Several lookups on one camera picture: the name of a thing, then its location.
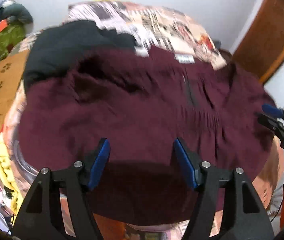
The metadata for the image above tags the black folded garment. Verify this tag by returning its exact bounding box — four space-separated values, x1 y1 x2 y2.
22 20 136 90

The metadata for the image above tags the grey plush cushion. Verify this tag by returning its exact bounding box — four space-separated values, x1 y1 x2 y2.
0 3 33 24

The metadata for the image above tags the maroon button shirt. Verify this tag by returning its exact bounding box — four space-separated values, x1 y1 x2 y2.
19 47 273 226

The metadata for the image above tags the brown wooden door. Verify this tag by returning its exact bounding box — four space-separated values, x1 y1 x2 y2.
232 0 284 84

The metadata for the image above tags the yellow knitted cloth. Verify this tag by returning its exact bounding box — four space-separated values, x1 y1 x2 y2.
0 133 24 215

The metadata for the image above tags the green patterned storage box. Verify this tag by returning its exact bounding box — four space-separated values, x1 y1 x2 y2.
0 23 26 61

